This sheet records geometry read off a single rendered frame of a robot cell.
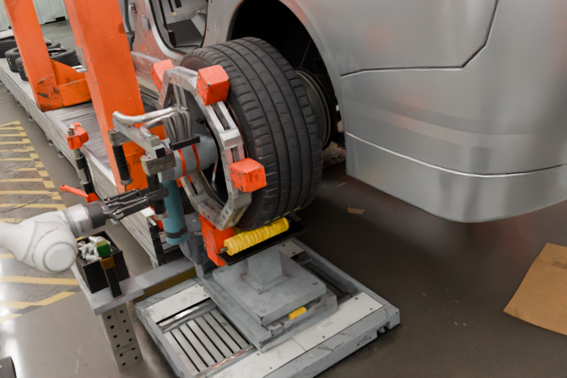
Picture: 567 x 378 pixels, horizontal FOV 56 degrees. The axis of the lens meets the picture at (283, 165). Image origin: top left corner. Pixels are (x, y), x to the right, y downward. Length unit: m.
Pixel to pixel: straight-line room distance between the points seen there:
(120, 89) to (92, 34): 0.23
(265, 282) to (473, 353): 0.82
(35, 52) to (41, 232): 2.78
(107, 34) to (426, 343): 1.69
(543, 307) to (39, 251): 1.87
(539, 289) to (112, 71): 1.95
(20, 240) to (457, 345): 1.57
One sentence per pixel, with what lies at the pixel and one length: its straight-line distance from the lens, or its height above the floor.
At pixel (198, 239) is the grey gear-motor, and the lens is 2.30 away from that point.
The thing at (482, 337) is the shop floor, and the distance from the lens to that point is 2.28.
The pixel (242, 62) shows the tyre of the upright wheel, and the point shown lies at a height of 1.14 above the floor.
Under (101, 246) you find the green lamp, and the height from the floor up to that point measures 0.66.
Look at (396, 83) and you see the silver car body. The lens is 1.47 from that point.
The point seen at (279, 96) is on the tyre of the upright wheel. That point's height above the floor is 1.04.
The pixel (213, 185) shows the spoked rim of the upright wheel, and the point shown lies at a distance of 2.08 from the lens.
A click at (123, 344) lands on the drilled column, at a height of 0.11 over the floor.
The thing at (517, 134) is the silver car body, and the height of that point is 1.02.
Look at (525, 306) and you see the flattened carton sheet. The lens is 2.43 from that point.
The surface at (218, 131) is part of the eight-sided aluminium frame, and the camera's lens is 1.61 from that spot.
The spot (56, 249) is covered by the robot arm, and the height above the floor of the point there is 0.89.
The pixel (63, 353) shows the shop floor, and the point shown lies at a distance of 2.56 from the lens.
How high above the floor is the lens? 1.52
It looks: 24 degrees down
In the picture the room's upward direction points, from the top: 8 degrees counter-clockwise
